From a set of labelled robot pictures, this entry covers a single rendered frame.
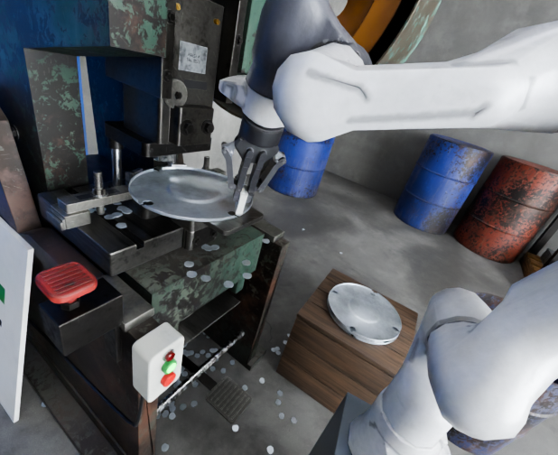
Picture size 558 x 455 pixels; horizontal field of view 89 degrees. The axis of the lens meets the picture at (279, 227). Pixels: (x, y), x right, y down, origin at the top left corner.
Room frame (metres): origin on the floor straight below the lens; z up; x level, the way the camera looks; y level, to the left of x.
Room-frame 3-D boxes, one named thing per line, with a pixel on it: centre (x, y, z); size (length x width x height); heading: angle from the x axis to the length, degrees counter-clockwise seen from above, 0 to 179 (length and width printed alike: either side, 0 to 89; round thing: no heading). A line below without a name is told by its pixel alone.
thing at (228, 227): (0.61, 0.18, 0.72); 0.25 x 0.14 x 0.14; 64
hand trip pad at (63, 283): (0.29, 0.28, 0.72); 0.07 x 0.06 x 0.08; 64
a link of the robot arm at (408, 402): (0.38, -0.35, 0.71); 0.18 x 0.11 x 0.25; 164
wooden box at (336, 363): (0.87, -0.41, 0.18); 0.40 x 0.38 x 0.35; 67
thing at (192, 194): (0.63, 0.23, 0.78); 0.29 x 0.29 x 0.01
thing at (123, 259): (0.69, 0.34, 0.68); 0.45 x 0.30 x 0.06; 154
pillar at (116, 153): (0.64, 0.43, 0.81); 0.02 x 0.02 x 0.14
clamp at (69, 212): (0.54, 0.41, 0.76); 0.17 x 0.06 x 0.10; 154
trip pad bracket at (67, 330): (0.31, 0.27, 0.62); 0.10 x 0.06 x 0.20; 154
